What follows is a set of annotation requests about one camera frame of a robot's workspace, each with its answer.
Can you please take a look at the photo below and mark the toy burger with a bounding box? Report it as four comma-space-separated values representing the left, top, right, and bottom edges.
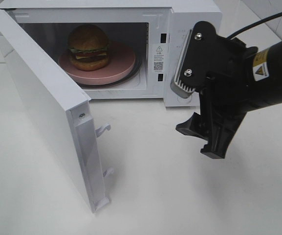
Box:
67, 24, 109, 71

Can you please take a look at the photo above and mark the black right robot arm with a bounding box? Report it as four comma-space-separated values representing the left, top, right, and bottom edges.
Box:
176, 36, 282, 159

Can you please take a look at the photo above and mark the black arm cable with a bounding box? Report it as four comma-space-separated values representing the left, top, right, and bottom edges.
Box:
227, 6, 282, 40

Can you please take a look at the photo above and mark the glass microwave turntable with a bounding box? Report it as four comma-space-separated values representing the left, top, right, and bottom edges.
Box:
76, 56, 142, 88

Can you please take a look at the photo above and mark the pink round plate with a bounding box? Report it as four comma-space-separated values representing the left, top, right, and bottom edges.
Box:
58, 42, 136, 86

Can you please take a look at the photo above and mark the white warning label sticker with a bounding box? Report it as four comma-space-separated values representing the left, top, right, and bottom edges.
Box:
152, 44, 167, 72

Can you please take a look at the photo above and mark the white microwave oven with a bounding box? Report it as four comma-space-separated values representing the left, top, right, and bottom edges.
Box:
0, 0, 222, 107

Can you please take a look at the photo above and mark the white round door button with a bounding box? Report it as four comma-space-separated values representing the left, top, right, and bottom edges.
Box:
177, 95, 192, 104

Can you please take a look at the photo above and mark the white microwave door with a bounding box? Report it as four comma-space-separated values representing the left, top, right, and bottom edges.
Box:
0, 10, 113, 212

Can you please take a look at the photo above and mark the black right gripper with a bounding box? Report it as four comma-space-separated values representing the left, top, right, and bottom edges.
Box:
175, 36, 258, 159

